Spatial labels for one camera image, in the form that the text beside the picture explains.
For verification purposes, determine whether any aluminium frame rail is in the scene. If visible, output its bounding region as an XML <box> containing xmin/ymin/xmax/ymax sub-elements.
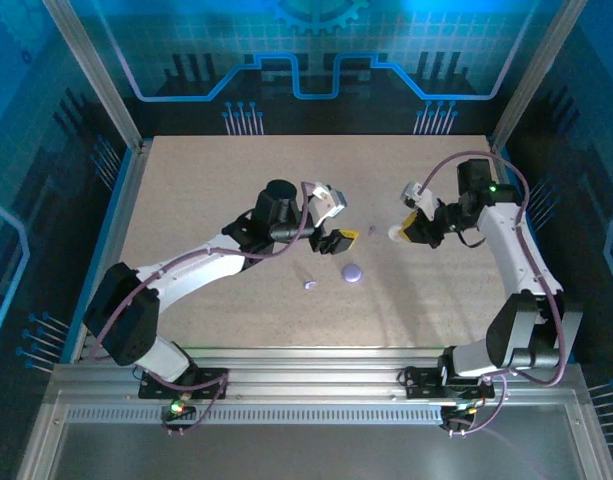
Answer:
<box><xmin>48</xmin><ymin>347</ymin><xmax>587</xmax><ymax>401</ymax></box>

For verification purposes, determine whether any slotted grey cable duct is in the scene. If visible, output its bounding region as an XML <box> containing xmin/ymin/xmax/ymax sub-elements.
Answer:
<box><xmin>65</xmin><ymin>405</ymin><xmax>445</xmax><ymax>425</ymax></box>

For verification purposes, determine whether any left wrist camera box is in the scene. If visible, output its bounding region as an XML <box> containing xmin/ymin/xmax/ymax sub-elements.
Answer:
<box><xmin>305</xmin><ymin>181</ymin><xmax>348</xmax><ymax>221</ymax></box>

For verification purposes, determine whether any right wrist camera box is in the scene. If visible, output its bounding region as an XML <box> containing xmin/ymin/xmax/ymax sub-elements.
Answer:
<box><xmin>399</xmin><ymin>181</ymin><xmax>438</xmax><ymax>221</ymax></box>

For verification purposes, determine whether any aluminium frame post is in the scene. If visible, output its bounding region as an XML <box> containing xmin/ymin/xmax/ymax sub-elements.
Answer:
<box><xmin>490</xmin><ymin>0</ymin><xmax>587</xmax><ymax>151</ymax></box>
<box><xmin>43</xmin><ymin>0</ymin><xmax>145</xmax><ymax>151</ymax></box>

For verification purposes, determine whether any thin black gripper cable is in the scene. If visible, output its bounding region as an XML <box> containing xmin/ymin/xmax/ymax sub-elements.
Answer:
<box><xmin>453</xmin><ymin>227</ymin><xmax>487</xmax><ymax>249</ymax></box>

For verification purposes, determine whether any small circuit board with lights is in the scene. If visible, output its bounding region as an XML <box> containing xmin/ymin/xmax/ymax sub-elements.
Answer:
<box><xmin>163</xmin><ymin>397</ymin><xmax>195</xmax><ymax>421</ymax></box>
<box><xmin>443</xmin><ymin>399</ymin><xmax>482</xmax><ymax>426</ymax></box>

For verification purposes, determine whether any aluminium side rail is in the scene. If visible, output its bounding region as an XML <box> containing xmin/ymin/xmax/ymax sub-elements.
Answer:
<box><xmin>488</xmin><ymin>137</ymin><xmax>570</xmax><ymax>361</ymax></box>
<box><xmin>70</xmin><ymin>142</ymin><xmax>150</xmax><ymax>364</ymax></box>

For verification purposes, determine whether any grey metal plate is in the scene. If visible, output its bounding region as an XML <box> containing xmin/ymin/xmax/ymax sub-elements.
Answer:
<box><xmin>15</xmin><ymin>392</ymin><xmax>613</xmax><ymax>480</ymax></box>

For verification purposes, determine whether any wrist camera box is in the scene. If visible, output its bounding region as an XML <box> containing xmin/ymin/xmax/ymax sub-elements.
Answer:
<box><xmin>305</xmin><ymin>181</ymin><xmax>348</xmax><ymax>221</ymax></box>
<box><xmin>399</xmin><ymin>181</ymin><xmax>438</xmax><ymax>221</ymax></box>

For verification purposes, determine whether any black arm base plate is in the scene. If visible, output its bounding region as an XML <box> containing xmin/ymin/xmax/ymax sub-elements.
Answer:
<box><xmin>398</xmin><ymin>366</ymin><xmax>497</xmax><ymax>401</ymax></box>
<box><xmin>137</xmin><ymin>366</ymin><xmax>231</xmax><ymax>401</ymax></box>

